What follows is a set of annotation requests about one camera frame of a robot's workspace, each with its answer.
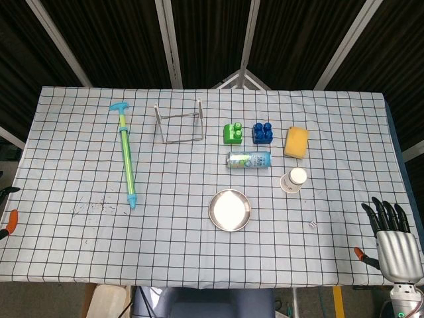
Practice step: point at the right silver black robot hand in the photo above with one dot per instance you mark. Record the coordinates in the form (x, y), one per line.
(395, 251)

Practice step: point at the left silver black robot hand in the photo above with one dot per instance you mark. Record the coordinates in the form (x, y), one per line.
(13, 218)

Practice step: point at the small white die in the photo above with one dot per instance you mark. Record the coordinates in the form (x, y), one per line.
(312, 224)

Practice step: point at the white paper cup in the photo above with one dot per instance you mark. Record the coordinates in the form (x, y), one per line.
(296, 177)

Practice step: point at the round metal plate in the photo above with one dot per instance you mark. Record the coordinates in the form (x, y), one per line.
(229, 210)

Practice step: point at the metal table leg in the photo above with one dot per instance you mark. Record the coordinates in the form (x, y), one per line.
(295, 303)

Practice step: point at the white plastic container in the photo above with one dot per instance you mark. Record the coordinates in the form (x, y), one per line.
(107, 301)

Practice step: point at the blue green toy water pump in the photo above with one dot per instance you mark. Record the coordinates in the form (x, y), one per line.
(127, 159)

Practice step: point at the yellow sponge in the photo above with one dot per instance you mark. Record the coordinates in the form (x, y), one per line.
(296, 142)

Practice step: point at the checkered white tablecloth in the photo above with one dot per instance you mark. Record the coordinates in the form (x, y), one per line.
(165, 238)

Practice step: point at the light blue drink can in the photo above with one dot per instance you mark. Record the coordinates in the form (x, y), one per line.
(248, 160)

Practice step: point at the blue toy building block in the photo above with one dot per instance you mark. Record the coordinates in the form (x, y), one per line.
(262, 134)

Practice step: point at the green toy building block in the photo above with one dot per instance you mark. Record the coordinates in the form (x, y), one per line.
(232, 134)

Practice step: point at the grey blue robot torso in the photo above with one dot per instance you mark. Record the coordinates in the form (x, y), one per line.
(198, 304)

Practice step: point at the white metal frame bar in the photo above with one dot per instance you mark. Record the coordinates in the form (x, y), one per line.
(11, 137)
(414, 150)

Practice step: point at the white metal frame post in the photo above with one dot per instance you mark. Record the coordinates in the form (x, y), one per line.
(59, 43)
(344, 43)
(247, 43)
(169, 43)

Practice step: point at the white triangular frame brace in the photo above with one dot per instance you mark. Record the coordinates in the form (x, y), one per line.
(228, 80)

